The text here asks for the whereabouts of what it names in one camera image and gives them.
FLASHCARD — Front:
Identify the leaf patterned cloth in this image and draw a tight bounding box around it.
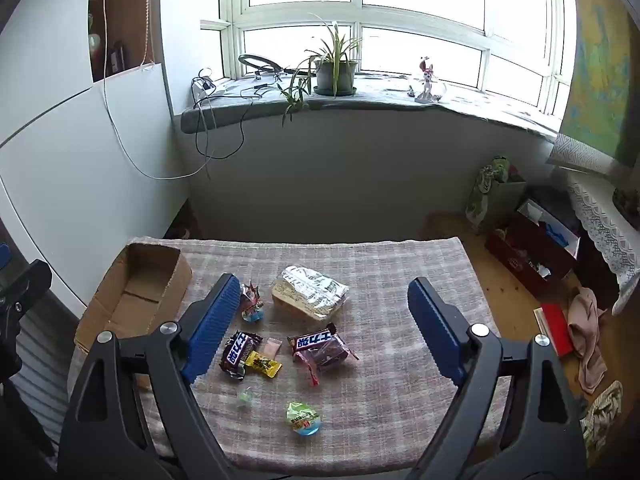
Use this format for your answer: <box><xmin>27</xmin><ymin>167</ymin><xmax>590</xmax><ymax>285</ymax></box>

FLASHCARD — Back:
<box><xmin>580</xmin><ymin>380</ymin><xmax>625</xmax><ymax>466</ymax></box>

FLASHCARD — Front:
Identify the grey patterned cushion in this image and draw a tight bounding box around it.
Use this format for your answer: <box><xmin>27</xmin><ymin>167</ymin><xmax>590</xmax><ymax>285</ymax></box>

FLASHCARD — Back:
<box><xmin>547</xmin><ymin>132</ymin><xmax>616</xmax><ymax>176</ymax></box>

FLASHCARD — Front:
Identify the white cabinet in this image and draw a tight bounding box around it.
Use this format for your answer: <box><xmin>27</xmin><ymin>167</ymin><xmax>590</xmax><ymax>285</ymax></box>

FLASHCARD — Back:
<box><xmin>0</xmin><ymin>0</ymin><xmax>193</xmax><ymax>321</ymax></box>

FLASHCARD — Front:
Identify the yellow candy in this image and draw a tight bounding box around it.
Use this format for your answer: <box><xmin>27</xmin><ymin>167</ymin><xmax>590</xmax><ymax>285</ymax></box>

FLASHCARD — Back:
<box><xmin>244</xmin><ymin>351</ymin><xmax>282</xmax><ymax>379</ymax></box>

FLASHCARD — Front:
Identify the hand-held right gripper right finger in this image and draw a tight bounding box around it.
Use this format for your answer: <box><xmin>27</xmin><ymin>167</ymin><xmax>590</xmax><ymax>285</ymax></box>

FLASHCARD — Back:
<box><xmin>407</xmin><ymin>276</ymin><xmax>587</xmax><ymax>480</ymax></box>

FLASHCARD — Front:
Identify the clear bread packet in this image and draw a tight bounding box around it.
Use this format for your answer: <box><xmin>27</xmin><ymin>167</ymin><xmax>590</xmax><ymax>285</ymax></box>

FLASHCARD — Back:
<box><xmin>271</xmin><ymin>265</ymin><xmax>351</xmax><ymax>330</ymax></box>

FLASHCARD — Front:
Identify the brown chocolate bar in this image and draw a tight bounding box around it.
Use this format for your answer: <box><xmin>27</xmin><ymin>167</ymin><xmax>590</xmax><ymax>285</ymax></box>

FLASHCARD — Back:
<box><xmin>286</xmin><ymin>324</ymin><xmax>338</xmax><ymax>356</ymax></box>
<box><xmin>220</xmin><ymin>331</ymin><xmax>264</xmax><ymax>380</ymax></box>

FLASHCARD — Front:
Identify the red storage box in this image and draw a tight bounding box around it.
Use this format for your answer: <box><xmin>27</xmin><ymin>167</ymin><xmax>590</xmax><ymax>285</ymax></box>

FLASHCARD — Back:
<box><xmin>485</xmin><ymin>212</ymin><xmax>581</xmax><ymax>301</ymax></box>

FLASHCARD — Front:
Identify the red book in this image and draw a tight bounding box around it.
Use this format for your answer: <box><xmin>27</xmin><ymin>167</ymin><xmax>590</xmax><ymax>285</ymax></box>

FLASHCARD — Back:
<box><xmin>534</xmin><ymin>302</ymin><xmax>576</xmax><ymax>358</ymax></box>

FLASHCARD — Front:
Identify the wall map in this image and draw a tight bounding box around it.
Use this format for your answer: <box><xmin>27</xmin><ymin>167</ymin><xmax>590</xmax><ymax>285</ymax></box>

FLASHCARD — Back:
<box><xmin>557</xmin><ymin>0</ymin><xmax>640</xmax><ymax>166</ymax></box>

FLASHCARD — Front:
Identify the cardboard box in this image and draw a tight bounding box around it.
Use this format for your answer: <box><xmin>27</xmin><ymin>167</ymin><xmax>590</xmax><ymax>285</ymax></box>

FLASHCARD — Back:
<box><xmin>74</xmin><ymin>242</ymin><xmax>193</xmax><ymax>391</ymax></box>

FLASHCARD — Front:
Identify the red lid jelly cup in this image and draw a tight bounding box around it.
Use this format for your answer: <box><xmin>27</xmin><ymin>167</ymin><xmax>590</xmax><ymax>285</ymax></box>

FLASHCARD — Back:
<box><xmin>239</xmin><ymin>281</ymin><xmax>265</xmax><ymax>322</ymax></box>

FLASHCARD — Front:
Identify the green lid jelly cup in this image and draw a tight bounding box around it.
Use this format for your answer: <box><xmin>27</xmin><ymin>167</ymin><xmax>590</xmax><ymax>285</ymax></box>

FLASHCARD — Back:
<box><xmin>285</xmin><ymin>400</ymin><xmax>322</xmax><ymax>437</ymax></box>

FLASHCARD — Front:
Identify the dark red snack packet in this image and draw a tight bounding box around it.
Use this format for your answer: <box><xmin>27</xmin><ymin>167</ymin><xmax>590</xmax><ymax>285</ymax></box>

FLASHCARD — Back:
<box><xmin>292</xmin><ymin>332</ymin><xmax>360</xmax><ymax>387</ymax></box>

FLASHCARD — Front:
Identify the beige garment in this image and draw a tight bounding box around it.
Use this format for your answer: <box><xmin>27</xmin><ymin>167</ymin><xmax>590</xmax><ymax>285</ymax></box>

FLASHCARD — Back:
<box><xmin>567</xmin><ymin>287</ymin><xmax>608</xmax><ymax>395</ymax></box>

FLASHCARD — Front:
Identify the white lace cloth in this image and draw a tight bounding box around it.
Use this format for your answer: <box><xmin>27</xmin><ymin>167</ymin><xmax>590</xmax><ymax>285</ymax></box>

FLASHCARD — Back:
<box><xmin>565</xmin><ymin>170</ymin><xmax>640</xmax><ymax>316</ymax></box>

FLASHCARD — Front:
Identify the green printed carton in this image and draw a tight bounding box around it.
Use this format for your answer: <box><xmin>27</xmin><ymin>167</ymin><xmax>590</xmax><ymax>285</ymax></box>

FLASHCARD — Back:
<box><xmin>465</xmin><ymin>155</ymin><xmax>526</xmax><ymax>233</ymax></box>

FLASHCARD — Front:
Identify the black ring light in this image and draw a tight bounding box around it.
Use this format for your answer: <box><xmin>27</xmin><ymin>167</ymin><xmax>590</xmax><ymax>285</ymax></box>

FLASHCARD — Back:
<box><xmin>237</xmin><ymin>53</ymin><xmax>321</xmax><ymax>83</ymax></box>

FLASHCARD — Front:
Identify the white window frame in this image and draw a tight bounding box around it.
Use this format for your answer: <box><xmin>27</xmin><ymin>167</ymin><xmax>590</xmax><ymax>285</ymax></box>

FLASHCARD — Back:
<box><xmin>200</xmin><ymin>0</ymin><xmax>576</xmax><ymax>116</ymax></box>

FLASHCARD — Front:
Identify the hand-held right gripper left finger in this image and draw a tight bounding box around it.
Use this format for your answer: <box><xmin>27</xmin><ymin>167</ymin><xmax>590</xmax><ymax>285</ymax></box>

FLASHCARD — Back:
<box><xmin>57</xmin><ymin>273</ymin><xmax>242</xmax><ymax>480</ymax></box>

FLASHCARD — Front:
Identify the black cable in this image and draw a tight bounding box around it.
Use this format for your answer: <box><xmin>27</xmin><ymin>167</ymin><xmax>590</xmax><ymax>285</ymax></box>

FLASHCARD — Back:
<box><xmin>192</xmin><ymin>67</ymin><xmax>281</xmax><ymax>181</ymax></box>

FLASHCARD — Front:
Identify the white charger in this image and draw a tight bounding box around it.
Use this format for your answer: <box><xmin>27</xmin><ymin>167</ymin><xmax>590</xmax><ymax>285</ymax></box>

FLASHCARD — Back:
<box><xmin>192</xmin><ymin>76</ymin><xmax>216</xmax><ymax>103</ymax></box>

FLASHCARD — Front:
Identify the checked pink cloth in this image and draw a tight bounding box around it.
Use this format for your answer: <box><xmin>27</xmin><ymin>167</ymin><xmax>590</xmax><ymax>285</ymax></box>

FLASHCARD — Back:
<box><xmin>67</xmin><ymin>236</ymin><xmax>516</xmax><ymax>476</ymax></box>

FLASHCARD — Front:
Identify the potted spider plant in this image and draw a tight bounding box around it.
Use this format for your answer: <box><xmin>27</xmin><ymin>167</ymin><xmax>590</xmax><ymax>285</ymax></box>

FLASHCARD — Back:
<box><xmin>277</xmin><ymin>12</ymin><xmax>363</xmax><ymax>126</ymax></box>

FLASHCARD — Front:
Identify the pink white figurine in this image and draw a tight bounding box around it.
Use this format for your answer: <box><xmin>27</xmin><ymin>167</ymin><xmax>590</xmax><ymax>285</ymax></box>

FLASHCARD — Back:
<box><xmin>414</xmin><ymin>56</ymin><xmax>442</xmax><ymax>103</ymax></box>

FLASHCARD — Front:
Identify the beaded blind cord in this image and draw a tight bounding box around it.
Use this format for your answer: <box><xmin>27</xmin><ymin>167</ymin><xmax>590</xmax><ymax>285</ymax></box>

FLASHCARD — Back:
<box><xmin>142</xmin><ymin>0</ymin><xmax>157</xmax><ymax>70</ymax></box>

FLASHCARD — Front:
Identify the white cable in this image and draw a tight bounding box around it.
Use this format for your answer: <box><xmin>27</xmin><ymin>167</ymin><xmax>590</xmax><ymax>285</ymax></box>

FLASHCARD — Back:
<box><xmin>102</xmin><ymin>0</ymin><xmax>213</xmax><ymax>181</ymax></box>

